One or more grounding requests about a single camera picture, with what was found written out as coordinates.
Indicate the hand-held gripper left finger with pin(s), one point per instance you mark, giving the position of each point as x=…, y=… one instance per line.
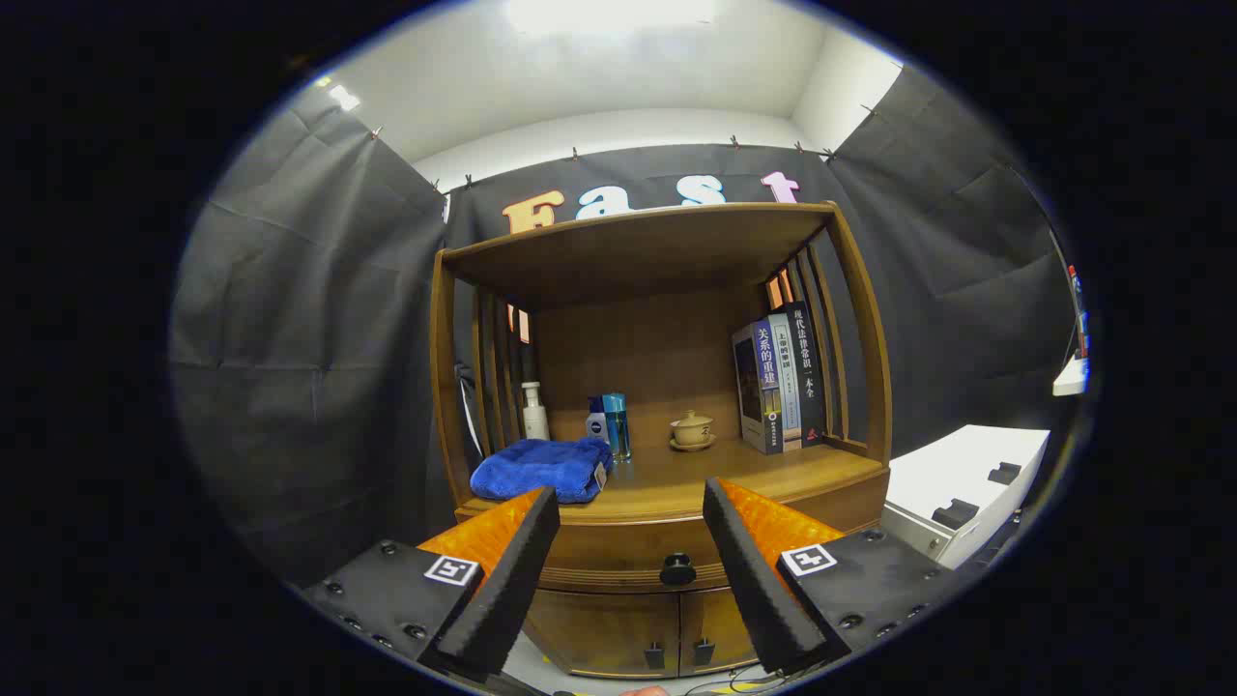
x=503, y=590

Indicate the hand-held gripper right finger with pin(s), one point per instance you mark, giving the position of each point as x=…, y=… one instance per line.
x=759, y=590

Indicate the black round drawer knob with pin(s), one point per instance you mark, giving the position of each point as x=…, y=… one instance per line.
x=678, y=570

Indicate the wooden drawer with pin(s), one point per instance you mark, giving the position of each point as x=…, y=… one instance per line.
x=618, y=551

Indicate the wooden cabinet door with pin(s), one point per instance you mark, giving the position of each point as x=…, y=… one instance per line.
x=599, y=628
x=720, y=623

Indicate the wooden countertop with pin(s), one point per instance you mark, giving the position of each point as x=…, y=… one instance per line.
x=676, y=474

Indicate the wooden cabinet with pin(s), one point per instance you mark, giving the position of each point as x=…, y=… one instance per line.
x=628, y=358

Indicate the blue folded towel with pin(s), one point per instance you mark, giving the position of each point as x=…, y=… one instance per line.
x=541, y=464

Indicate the beige saucer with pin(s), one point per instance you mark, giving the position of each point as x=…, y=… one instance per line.
x=693, y=446

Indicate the white pump bottle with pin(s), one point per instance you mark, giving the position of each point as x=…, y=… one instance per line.
x=534, y=420

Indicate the beige lidded teacup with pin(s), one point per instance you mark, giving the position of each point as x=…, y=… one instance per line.
x=692, y=427

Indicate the small white blue bottle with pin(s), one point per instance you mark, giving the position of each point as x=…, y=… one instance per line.
x=595, y=425

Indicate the clear blue bottle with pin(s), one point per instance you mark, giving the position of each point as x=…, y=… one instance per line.
x=618, y=425

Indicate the dark blue cover book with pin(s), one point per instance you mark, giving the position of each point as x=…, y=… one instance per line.
x=752, y=387

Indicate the pale grey spine book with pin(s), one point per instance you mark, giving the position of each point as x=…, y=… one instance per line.
x=787, y=387

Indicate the white box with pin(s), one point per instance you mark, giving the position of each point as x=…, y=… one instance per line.
x=947, y=474

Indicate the black spine book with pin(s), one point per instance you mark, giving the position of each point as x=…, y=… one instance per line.
x=808, y=367

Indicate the black backdrop cloth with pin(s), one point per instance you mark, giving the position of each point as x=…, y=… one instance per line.
x=309, y=338

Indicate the white side desk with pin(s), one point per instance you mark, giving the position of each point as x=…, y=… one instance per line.
x=1070, y=379

